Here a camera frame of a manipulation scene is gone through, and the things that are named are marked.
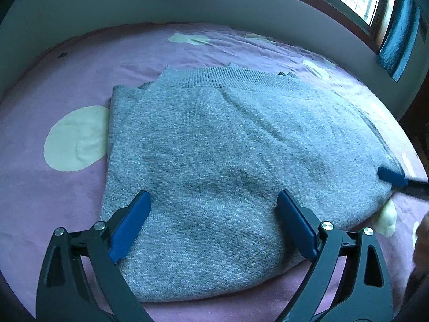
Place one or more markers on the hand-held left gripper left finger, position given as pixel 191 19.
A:
pixel 132 224

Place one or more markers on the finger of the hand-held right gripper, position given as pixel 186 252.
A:
pixel 392 176

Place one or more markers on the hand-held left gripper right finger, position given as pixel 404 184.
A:
pixel 296 223

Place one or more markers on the grey knit sweater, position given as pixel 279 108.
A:
pixel 218 157

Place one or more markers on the person's right hand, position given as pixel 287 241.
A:
pixel 421 238

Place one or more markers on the purple polka-dot bed sheet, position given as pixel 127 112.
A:
pixel 67 100

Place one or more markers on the dark teal curtain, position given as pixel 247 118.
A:
pixel 398 30

